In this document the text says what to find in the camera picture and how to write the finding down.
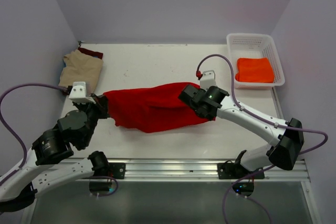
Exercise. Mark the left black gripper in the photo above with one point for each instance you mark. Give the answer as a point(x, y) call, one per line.
point(101, 105)

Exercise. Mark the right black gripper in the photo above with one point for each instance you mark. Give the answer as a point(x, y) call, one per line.
point(205, 90)

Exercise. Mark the red t shirt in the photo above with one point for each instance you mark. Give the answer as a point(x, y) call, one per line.
point(151, 110)

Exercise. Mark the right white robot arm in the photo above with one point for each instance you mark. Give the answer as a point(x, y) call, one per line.
point(283, 145)

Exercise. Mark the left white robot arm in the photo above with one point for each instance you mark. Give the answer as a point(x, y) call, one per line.
point(23, 184)

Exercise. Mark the folded beige t shirt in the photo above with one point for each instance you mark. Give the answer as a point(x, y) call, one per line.
point(80, 69)

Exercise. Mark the folded orange t shirt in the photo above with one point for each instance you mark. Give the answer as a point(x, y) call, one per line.
point(254, 70)

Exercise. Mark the white plastic basket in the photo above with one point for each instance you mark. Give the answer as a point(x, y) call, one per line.
point(255, 46)

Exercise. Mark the folded maroon t shirt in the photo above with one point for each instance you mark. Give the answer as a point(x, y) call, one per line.
point(92, 52)

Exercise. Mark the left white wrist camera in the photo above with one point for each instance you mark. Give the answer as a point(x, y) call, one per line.
point(81, 93)

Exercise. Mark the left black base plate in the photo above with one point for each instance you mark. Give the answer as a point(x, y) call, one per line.
point(114, 170)

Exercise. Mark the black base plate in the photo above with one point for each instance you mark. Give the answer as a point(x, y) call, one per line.
point(233, 170)
point(114, 170)

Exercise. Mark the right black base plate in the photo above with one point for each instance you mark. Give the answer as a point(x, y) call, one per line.
point(233, 170)

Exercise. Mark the aluminium mounting rail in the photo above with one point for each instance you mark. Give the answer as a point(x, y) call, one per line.
point(206, 170)

